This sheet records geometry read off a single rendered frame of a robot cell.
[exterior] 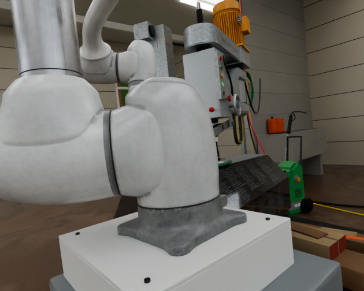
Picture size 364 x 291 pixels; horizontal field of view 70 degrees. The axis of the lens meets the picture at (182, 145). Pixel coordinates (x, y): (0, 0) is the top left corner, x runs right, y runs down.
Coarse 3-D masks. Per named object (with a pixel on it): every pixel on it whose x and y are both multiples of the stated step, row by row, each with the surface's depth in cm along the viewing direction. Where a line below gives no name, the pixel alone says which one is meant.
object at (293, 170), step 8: (288, 136) 311; (296, 136) 300; (288, 168) 291; (296, 168) 289; (288, 176) 288; (296, 176) 287; (296, 184) 289; (296, 192) 289; (296, 200) 289; (304, 200) 289; (312, 200) 294; (296, 208) 288; (304, 208) 288; (312, 208) 293
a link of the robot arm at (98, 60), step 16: (96, 0) 71; (112, 0) 70; (96, 16) 73; (96, 32) 78; (80, 48) 84; (96, 48) 81; (96, 64) 83; (112, 64) 85; (96, 80) 88; (112, 80) 89
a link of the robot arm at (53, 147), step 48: (48, 0) 41; (48, 48) 41; (48, 96) 38; (96, 96) 45; (0, 144) 38; (48, 144) 38; (96, 144) 39; (0, 192) 39; (48, 192) 39; (96, 192) 41
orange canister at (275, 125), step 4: (268, 120) 460; (272, 120) 454; (276, 120) 453; (280, 120) 461; (268, 124) 461; (272, 124) 455; (276, 124) 452; (280, 124) 461; (268, 128) 462; (272, 128) 456; (276, 128) 452; (280, 128) 461; (272, 132) 457; (276, 132) 453; (280, 132) 463; (284, 132) 463
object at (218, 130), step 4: (228, 120) 184; (216, 124) 188; (220, 124) 169; (224, 124) 175; (228, 124) 183; (232, 124) 182; (216, 128) 160; (220, 128) 167; (224, 128) 171; (216, 132) 160; (220, 132) 166
